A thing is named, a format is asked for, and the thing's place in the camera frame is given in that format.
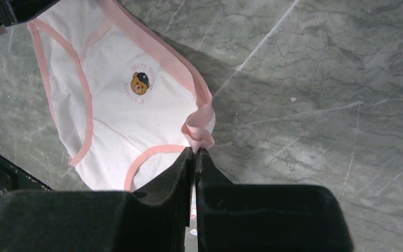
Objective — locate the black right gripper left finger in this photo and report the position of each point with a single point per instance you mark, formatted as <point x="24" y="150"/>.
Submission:
<point x="152" y="218"/>

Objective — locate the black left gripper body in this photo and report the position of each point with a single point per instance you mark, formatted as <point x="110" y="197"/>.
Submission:
<point x="21" y="11"/>

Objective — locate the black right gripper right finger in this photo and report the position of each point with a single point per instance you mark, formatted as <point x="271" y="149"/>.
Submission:
<point x="265" y="217"/>

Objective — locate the white pink-trimmed underwear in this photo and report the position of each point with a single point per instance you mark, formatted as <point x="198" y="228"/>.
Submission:
<point x="124" y="102"/>

